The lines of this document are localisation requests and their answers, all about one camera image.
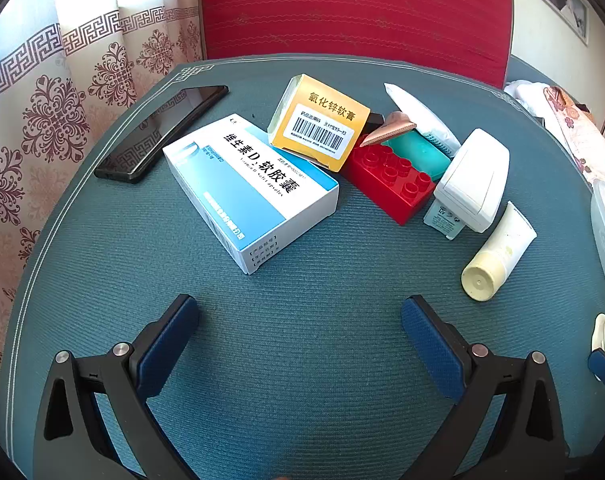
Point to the blue white medicine box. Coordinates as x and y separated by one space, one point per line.
242 185

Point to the cream lotion tube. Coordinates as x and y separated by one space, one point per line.
497 255

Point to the floral quilt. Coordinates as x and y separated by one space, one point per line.
597 150

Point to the black smartphone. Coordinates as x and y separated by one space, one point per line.
157 130

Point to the yellow ointment box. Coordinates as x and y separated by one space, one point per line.
322 110

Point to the rose gold cosmetic tube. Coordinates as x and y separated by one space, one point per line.
387 130

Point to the white flip box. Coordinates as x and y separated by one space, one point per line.
472 175

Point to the white tissue pack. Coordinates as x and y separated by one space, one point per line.
422 115

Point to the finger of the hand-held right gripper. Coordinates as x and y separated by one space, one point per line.
603 366

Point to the red building brick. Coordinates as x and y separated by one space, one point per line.
382 185

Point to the teal dental floss case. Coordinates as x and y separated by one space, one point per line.
417 152

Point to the red headboard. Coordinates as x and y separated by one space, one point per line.
352 10

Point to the teal cloth-covered desktop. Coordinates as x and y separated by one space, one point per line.
307 285

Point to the patterned white curtain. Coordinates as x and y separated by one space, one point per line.
57 85

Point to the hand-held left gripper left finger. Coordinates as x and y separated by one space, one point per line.
167 345

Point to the white crumpled cloth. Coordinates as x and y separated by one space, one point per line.
525 92

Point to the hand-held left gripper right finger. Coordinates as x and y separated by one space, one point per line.
432 345

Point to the blue grey bed headboard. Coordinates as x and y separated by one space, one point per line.
525 67

